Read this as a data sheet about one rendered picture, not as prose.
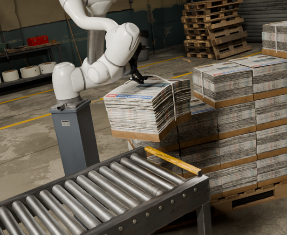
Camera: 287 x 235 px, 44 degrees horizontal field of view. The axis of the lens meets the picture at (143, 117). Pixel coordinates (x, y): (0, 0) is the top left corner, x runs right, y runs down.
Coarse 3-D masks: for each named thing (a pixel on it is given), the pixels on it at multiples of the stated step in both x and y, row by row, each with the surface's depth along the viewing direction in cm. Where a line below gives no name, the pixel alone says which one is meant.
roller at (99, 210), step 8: (64, 184) 176; (72, 184) 172; (72, 192) 169; (80, 192) 164; (80, 200) 162; (88, 200) 157; (96, 200) 156; (88, 208) 157; (96, 208) 150; (104, 208) 149; (104, 216) 144; (112, 216) 142
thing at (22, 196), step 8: (128, 152) 199; (136, 152) 199; (144, 152) 202; (104, 160) 193; (112, 160) 192; (88, 168) 187; (96, 168) 186; (64, 176) 181; (72, 176) 180; (48, 184) 175; (56, 184) 175; (96, 184) 188; (24, 192) 171; (32, 192) 170; (88, 192) 186; (8, 200) 165; (24, 200) 167; (40, 200) 171; (8, 208) 163; (48, 208) 175; (16, 216) 166; (0, 224) 163
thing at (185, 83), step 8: (144, 80) 195; (152, 80) 193; (160, 80) 191; (168, 80) 188; (176, 80) 186; (184, 80) 187; (176, 88) 180; (184, 88) 188; (176, 96) 181; (184, 96) 188; (176, 104) 182; (184, 104) 190; (184, 112) 190
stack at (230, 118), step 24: (192, 120) 239; (216, 120) 244; (240, 120) 249; (264, 120) 254; (144, 144) 235; (168, 144) 239; (216, 144) 248; (240, 144) 253; (264, 144) 259; (168, 168) 244; (240, 168) 260; (264, 168) 265; (216, 192) 260
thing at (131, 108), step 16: (112, 96) 174; (128, 96) 170; (144, 96) 166; (160, 96) 167; (112, 112) 178; (128, 112) 173; (144, 112) 167; (160, 112) 169; (112, 128) 183; (128, 128) 177; (144, 128) 172; (160, 128) 170
